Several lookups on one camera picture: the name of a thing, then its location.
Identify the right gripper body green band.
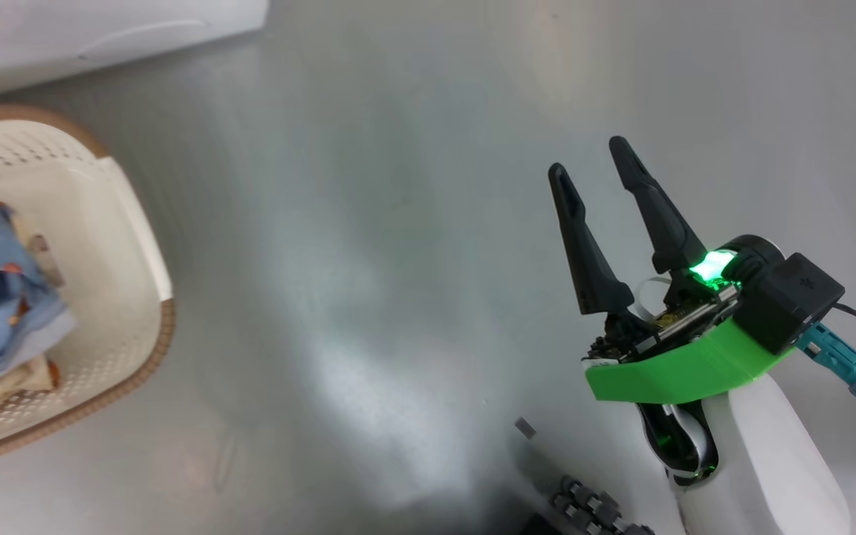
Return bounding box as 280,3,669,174
584,251,797,406

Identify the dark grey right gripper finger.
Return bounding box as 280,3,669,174
547,163,635,317
609,135,709,276

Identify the white front-load washing machine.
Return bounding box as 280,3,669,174
0,0,269,105

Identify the white laundry basket brown rim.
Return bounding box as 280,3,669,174
0,104,176,473

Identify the teal cable connector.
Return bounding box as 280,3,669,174
796,321,856,402

